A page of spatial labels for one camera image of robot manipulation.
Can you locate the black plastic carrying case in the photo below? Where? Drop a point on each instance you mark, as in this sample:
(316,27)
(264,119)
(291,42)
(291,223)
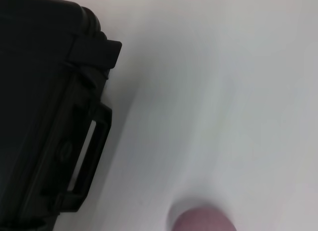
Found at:
(37,92)

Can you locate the pink fuzzy peach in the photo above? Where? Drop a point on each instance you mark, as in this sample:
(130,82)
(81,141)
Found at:
(203,222)

